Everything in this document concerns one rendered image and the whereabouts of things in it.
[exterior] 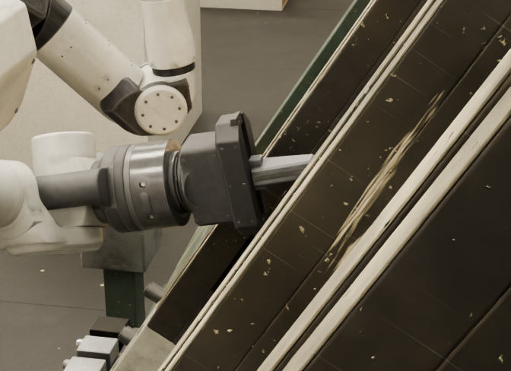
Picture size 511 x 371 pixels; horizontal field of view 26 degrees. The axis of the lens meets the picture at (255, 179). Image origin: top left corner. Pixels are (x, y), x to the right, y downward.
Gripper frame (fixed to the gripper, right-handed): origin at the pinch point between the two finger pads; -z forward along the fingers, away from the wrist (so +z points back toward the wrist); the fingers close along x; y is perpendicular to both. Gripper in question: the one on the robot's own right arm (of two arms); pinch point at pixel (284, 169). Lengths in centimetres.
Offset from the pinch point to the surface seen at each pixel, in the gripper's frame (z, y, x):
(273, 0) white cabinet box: 116, 530, -99
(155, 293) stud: 34, 43, -34
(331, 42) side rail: 6, 75, -8
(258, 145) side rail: 22, 75, -24
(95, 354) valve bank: 46, 41, -42
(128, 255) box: 48, 69, -39
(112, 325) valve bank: 45, 49, -42
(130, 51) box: 110, 263, -50
